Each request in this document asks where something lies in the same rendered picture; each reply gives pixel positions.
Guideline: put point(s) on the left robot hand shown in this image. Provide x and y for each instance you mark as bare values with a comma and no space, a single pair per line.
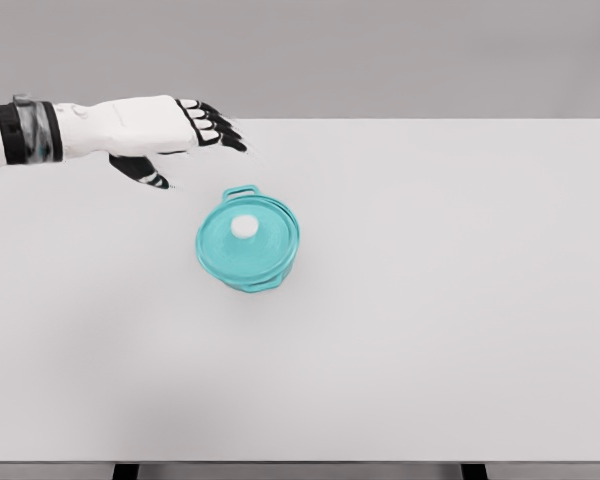
145,125

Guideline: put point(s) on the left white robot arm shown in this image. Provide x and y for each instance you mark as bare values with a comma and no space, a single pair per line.
30,132

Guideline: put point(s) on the turquoise pot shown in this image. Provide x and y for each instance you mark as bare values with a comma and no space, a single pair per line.
275,272

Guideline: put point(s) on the turquoise lid with white knob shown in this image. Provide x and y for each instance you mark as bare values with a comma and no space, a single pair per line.
245,245

